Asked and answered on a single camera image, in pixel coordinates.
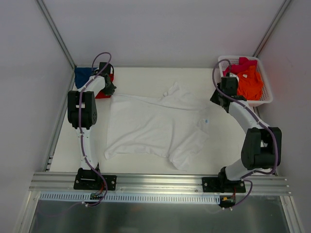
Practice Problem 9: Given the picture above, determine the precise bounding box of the pink t shirt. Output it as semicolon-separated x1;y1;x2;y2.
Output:
223;57;258;75

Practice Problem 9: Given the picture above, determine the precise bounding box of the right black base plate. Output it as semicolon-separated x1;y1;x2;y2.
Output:
202;177;246;193

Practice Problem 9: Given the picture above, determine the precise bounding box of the white t shirt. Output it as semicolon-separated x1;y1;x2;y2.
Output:
104;83;209;171

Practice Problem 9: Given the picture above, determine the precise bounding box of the aluminium mounting rail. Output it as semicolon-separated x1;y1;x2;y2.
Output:
29;172;293;196

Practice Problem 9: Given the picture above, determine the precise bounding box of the white slotted cable duct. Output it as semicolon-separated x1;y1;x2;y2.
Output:
39;191;221;205

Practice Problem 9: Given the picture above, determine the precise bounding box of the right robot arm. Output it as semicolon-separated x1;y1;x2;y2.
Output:
207;77;282;193

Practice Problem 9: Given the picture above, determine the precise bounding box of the right aluminium frame post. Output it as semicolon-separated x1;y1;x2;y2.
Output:
252;0;293;57

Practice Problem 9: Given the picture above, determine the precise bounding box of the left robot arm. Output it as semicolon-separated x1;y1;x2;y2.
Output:
67;62;117;191

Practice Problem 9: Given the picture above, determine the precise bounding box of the aluminium frame post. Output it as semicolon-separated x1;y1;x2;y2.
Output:
252;0;293;57
36;0;76;70

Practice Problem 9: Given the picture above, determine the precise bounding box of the white plastic basket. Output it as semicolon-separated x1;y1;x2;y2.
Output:
218;55;273;107

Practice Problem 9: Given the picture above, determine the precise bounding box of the orange t shirt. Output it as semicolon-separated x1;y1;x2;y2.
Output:
237;66;263;101

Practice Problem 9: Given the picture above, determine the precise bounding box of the folded red t shirt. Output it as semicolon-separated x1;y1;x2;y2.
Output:
94;64;115;100

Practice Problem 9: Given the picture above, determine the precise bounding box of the left aluminium frame post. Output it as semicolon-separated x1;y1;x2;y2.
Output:
36;0;76;70

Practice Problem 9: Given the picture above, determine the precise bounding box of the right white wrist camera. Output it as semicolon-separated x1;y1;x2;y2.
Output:
229;73;239;79

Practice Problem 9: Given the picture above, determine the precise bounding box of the folded blue t shirt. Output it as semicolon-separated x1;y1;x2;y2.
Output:
74;67;98;91

